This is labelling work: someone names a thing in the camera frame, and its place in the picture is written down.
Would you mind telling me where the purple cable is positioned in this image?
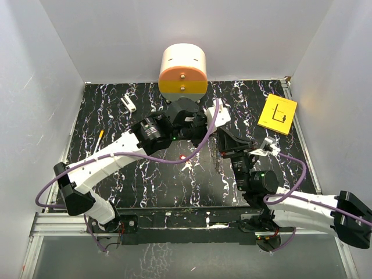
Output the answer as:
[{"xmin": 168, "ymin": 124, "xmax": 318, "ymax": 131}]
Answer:
[
  {"xmin": 35, "ymin": 98, "xmax": 220, "ymax": 253},
  {"xmin": 263, "ymin": 152, "xmax": 372, "ymax": 252}
]

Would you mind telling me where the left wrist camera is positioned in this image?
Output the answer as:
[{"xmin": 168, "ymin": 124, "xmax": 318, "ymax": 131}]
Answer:
[{"xmin": 205, "ymin": 98, "xmax": 231, "ymax": 128}]

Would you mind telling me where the aluminium frame rail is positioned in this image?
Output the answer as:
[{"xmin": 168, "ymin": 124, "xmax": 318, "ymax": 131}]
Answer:
[{"xmin": 30, "ymin": 210, "xmax": 345, "ymax": 236}]

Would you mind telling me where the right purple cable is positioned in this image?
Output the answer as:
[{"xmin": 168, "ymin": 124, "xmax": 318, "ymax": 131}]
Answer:
[{"xmin": 263, "ymin": 152, "xmax": 372, "ymax": 252}]

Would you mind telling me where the large key organizer ring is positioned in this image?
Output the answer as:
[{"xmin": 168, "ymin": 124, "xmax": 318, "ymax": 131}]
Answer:
[{"xmin": 209, "ymin": 136, "xmax": 223, "ymax": 175}]

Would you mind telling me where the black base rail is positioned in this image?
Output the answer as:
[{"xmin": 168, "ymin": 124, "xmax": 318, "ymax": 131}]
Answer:
[{"xmin": 83, "ymin": 205, "xmax": 294, "ymax": 246}]

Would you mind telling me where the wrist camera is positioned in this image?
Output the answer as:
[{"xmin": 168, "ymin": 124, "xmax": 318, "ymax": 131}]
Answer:
[
  {"xmin": 205, "ymin": 98, "xmax": 231, "ymax": 128},
  {"xmin": 248, "ymin": 137, "xmax": 281, "ymax": 156}
]

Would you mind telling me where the yellow book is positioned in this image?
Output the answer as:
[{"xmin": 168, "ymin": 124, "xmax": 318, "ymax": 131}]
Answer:
[{"xmin": 257, "ymin": 94, "xmax": 297, "ymax": 135}]

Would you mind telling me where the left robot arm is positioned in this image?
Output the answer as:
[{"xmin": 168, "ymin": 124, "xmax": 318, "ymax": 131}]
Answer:
[{"xmin": 54, "ymin": 98, "xmax": 223, "ymax": 232}]

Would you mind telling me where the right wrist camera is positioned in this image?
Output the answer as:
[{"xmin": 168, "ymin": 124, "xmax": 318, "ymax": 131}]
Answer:
[{"xmin": 248, "ymin": 137, "xmax": 281, "ymax": 156}]

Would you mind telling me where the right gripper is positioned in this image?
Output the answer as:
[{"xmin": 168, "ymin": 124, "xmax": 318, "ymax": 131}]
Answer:
[{"xmin": 219, "ymin": 127, "xmax": 257, "ymax": 191}]

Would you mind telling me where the round three-drawer mini cabinet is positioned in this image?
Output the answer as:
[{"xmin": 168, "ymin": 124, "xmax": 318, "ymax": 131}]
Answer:
[{"xmin": 158, "ymin": 43, "xmax": 208, "ymax": 102}]

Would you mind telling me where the yellow marker pen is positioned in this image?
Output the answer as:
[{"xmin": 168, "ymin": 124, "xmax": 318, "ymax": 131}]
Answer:
[{"xmin": 93, "ymin": 130, "xmax": 104, "ymax": 153}]

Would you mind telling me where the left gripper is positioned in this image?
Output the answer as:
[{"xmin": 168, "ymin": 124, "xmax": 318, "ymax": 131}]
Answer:
[{"xmin": 172, "ymin": 110, "xmax": 218, "ymax": 149}]

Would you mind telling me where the white plastic clip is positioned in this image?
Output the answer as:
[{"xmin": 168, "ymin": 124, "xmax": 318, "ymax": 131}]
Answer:
[{"xmin": 120, "ymin": 94, "xmax": 137, "ymax": 112}]

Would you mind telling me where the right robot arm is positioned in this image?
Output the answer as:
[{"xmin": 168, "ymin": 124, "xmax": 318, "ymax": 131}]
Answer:
[{"xmin": 217, "ymin": 128, "xmax": 371, "ymax": 249}]

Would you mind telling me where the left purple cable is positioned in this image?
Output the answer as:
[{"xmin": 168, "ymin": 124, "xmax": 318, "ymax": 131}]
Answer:
[{"xmin": 35, "ymin": 98, "xmax": 220, "ymax": 253}]

